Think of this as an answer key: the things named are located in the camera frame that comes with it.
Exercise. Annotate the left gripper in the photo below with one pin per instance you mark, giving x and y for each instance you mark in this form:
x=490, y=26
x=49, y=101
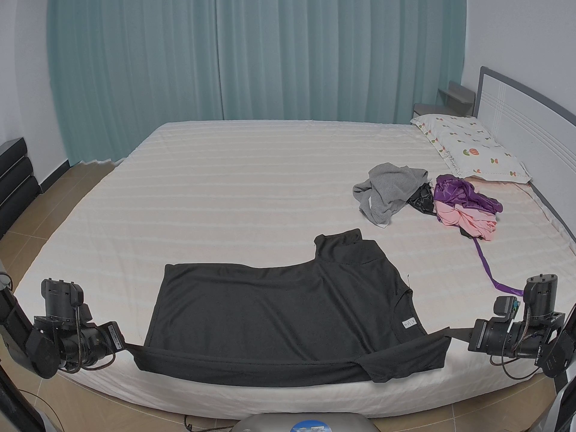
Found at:
x=101, y=342

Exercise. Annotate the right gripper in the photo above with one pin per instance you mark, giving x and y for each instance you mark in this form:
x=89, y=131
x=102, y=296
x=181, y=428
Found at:
x=490, y=338

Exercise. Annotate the black T-shirt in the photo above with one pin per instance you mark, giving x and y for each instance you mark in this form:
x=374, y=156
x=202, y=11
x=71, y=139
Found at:
x=270, y=313

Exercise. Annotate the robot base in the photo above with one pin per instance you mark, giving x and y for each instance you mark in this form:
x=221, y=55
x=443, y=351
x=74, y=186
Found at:
x=301, y=423

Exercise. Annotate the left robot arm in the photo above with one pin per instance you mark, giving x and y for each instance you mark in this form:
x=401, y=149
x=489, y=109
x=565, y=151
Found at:
x=27, y=331

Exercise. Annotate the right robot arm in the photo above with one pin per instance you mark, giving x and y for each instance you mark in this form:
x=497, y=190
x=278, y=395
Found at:
x=542, y=295

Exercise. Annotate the bed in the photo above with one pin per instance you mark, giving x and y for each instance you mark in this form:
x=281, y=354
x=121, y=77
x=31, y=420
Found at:
x=225, y=196

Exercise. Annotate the dark olive garment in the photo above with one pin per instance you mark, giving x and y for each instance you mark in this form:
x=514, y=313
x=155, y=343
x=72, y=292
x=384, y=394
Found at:
x=468, y=233

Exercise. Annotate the pink garment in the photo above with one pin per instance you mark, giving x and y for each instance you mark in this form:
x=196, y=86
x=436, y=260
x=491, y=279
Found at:
x=463, y=221

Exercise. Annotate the purple garment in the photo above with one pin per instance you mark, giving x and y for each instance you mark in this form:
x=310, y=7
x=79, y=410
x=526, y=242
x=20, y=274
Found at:
x=459, y=191

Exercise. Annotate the black patterned garment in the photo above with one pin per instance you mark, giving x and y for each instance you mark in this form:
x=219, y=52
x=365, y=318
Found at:
x=422, y=200

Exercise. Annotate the grey garment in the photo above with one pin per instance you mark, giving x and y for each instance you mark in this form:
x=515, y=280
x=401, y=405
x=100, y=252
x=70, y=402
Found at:
x=387, y=191

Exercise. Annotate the black chest of drawers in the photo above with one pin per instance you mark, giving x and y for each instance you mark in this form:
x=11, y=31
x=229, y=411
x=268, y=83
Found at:
x=15, y=182

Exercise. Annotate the white printed pillow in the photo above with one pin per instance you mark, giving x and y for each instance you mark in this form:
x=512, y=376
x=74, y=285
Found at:
x=472, y=146

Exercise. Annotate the grey bedside table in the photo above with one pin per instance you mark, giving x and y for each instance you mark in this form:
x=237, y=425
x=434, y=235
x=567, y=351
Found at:
x=456, y=95

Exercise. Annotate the blue-green curtain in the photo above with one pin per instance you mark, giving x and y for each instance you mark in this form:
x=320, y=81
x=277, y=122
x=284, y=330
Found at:
x=135, y=61
x=337, y=43

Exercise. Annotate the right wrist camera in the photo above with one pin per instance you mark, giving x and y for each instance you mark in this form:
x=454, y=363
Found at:
x=505, y=308

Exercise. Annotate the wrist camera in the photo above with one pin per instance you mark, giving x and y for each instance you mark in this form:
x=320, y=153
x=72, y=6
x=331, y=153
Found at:
x=76, y=296
x=505, y=308

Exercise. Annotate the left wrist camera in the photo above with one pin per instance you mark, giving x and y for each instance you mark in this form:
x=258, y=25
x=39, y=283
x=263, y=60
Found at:
x=76, y=296

